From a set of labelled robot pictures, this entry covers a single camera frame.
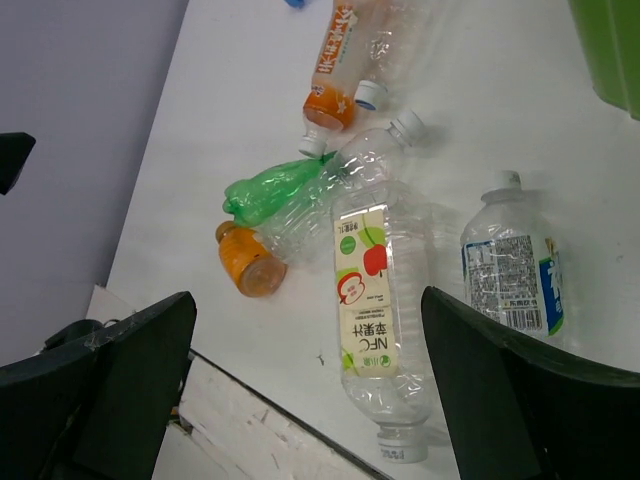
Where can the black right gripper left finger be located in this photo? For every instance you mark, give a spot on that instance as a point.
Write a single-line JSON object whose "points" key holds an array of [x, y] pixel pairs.
{"points": [[96, 402]]}

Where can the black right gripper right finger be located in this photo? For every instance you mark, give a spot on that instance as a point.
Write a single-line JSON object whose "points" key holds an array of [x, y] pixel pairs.
{"points": [[518, 408]]}

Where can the blue white labelled bottle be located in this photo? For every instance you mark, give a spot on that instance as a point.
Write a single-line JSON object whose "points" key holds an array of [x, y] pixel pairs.
{"points": [[510, 263]]}

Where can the small orange plastic bottle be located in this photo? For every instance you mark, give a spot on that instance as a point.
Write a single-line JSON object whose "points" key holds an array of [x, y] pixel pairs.
{"points": [[254, 270]]}

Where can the apple juice labelled clear bottle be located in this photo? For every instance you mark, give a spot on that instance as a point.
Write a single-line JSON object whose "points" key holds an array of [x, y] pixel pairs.
{"points": [[381, 263]]}

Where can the green crushed plastic bottle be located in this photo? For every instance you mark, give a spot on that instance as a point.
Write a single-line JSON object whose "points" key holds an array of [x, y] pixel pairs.
{"points": [[252, 201]]}

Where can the clear ribbed plastic bottle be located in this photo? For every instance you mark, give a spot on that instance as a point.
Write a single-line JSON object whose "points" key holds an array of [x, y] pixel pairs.
{"points": [[295, 233]]}

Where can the orange labelled tall bottle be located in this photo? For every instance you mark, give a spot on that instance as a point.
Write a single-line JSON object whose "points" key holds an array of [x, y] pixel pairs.
{"points": [[330, 107]]}

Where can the clear bottle blue-ring cap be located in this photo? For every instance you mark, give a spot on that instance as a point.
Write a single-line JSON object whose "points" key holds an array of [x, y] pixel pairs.
{"points": [[394, 51]]}

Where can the small blue cap bottle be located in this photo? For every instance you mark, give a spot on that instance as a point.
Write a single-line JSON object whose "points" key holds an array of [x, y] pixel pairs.
{"points": [[298, 4]]}

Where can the green plastic bin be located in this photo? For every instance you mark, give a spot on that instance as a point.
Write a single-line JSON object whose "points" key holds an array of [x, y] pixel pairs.
{"points": [[608, 32]]}

